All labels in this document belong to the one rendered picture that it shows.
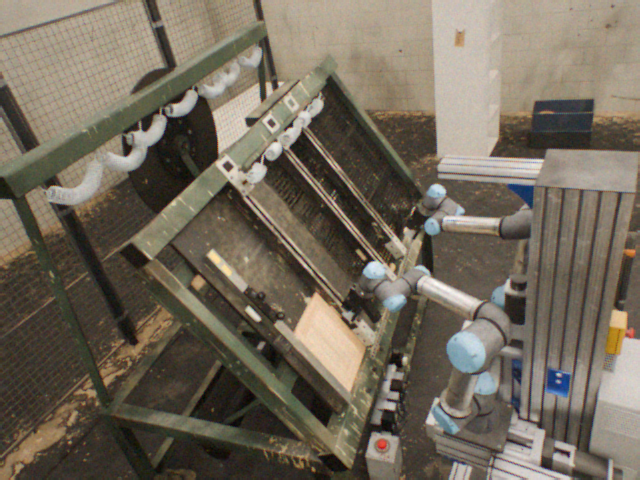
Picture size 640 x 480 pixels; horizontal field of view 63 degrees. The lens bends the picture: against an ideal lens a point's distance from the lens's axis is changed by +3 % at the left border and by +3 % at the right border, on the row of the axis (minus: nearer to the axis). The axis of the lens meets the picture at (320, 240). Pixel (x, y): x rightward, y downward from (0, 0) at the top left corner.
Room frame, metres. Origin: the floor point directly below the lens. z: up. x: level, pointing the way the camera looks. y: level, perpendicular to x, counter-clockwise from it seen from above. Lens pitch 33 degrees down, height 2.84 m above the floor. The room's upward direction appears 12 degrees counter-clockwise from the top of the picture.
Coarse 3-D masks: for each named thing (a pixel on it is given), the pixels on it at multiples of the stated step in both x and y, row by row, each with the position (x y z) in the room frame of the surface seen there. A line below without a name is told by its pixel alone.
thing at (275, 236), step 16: (224, 160) 2.16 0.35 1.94; (256, 160) 2.10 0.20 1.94; (240, 176) 2.14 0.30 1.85; (256, 176) 2.07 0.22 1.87; (224, 192) 2.13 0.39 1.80; (240, 192) 2.07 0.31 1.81; (240, 208) 2.11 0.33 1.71; (256, 208) 2.12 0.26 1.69; (256, 224) 2.08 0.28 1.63; (272, 224) 2.09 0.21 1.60; (272, 240) 2.05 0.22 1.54; (288, 240) 2.06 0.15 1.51; (288, 256) 2.03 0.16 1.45; (304, 256) 2.04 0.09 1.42; (304, 272) 2.00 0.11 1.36; (320, 288) 1.97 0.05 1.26; (336, 304) 1.94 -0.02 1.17; (368, 336) 1.88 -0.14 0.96
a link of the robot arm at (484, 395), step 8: (480, 376) 1.26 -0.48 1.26; (488, 376) 1.26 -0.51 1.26; (480, 384) 1.23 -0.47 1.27; (488, 384) 1.22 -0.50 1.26; (480, 392) 1.20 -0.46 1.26; (488, 392) 1.20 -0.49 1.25; (480, 400) 1.19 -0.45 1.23; (488, 400) 1.20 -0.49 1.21; (480, 408) 1.17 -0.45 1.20; (488, 408) 1.20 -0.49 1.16
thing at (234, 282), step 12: (216, 264) 1.76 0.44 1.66; (228, 276) 1.75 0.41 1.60; (240, 288) 1.73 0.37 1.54; (276, 324) 1.68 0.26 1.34; (288, 336) 1.67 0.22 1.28; (300, 348) 1.65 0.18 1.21; (300, 360) 1.64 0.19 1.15; (312, 360) 1.63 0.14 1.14; (312, 372) 1.62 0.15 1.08; (324, 372) 1.61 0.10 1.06; (324, 384) 1.60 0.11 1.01; (336, 384) 1.60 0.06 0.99; (336, 396) 1.58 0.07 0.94; (348, 396) 1.58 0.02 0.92
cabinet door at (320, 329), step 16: (320, 304) 1.93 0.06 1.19; (304, 320) 1.80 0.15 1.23; (320, 320) 1.86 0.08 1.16; (336, 320) 1.91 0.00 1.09; (304, 336) 1.73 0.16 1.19; (320, 336) 1.78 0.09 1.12; (336, 336) 1.83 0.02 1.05; (352, 336) 1.89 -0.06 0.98; (320, 352) 1.71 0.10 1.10; (336, 352) 1.76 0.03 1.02; (352, 352) 1.81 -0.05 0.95; (336, 368) 1.69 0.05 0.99; (352, 368) 1.73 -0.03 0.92; (352, 384) 1.66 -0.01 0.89
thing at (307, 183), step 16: (272, 128) 2.55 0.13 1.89; (288, 160) 2.52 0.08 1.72; (304, 176) 2.49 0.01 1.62; (320, 192) 2.48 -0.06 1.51; (320, 208) 2.47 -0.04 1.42; (336, 208) 2.47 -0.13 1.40; (336, 224) 2.43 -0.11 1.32; (352, 224) 2.45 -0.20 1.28; (352, 240) 2.40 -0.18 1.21; (368, 256) 2.36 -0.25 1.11
